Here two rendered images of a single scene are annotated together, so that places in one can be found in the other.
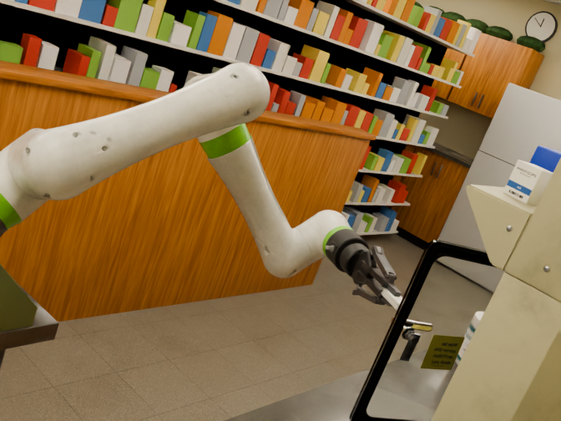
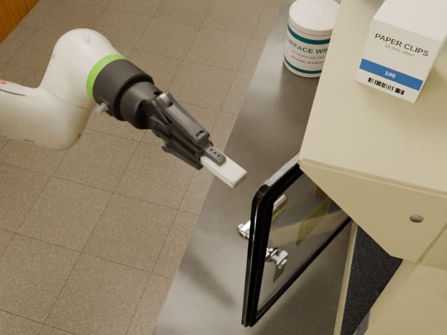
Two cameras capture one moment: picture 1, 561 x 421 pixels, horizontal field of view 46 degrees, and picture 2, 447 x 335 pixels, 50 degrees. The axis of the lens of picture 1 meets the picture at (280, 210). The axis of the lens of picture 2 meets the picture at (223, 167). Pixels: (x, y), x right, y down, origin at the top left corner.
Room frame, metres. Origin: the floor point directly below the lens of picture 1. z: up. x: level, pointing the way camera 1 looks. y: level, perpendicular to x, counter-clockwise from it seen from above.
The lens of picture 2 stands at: (0.89, -0.15, 1.78)
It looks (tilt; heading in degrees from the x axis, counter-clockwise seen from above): 54 degrees down; 341
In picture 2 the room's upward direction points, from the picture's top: straight up
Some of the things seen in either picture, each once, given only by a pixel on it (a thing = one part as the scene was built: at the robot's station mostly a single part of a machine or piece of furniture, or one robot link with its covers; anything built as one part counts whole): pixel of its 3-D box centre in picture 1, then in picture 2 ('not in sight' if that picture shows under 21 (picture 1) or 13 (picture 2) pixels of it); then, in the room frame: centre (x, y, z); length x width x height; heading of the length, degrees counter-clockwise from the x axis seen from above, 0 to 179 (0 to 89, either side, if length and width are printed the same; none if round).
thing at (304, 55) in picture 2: not in sight; (312, 37); (1.73, -0.67, 1.02); 0.13 x 0.13 x 0.15
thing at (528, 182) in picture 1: (530, 183); (405, 44); (1.13, -0.38, 1.54); 0.05 x 0.05 x 0.06; 40
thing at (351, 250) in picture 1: (361, 266); (154, 113); (1.44, -0.22, 1.20); 0.09 x 0.07 x 0.08; 27
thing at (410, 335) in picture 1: (408, 346); (277, 266); (1.13, -0.31, 1.18); 0.02 x 0.02 x 0.06; 27
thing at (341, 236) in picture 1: (346, 251); (124, 92); (1.50, -0.18, 1.20); 0.12 x 0.06 x 0.09; 117
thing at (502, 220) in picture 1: (519, 225); (384, 78); (1.16, -0.41, 1.46); 0.32 x 0.11 x 0.10; 144
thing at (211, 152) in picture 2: (393, 284); (210, 148); (1.32, -0.28, 1.22); 0.05 x 0.01 x 0.03; 27
